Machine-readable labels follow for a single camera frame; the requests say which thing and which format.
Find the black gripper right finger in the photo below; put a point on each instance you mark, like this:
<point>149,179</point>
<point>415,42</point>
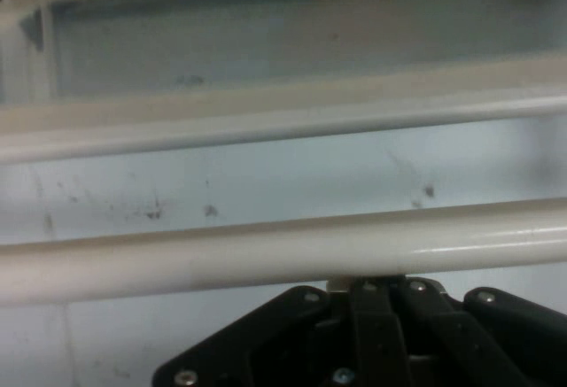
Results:
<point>478,342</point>

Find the thin white rail bar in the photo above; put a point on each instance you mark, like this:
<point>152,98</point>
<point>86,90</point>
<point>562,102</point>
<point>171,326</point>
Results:
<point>266,132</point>

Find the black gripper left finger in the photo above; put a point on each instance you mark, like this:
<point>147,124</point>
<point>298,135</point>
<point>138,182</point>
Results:
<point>283,338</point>

